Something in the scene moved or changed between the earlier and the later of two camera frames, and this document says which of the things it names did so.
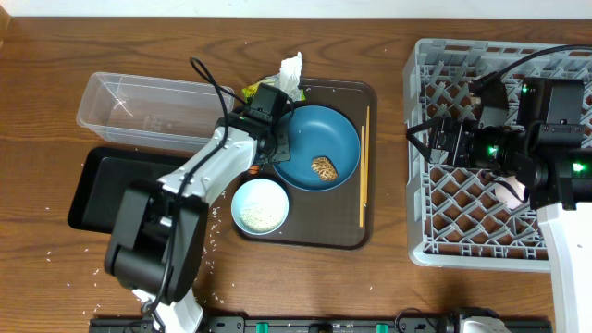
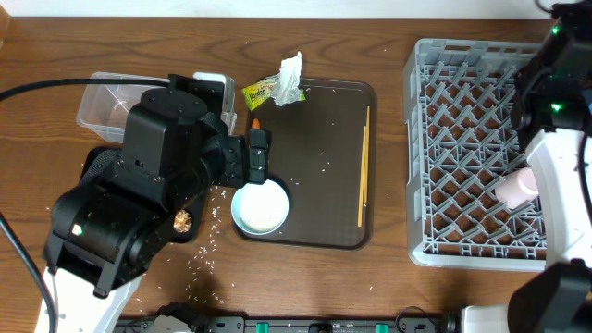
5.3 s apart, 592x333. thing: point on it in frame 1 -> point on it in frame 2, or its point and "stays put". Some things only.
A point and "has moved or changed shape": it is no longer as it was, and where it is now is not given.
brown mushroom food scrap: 325,167 has moved or changed shape
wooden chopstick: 367,154 stays put
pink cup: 511,191 stays put
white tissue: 290,72 stays put
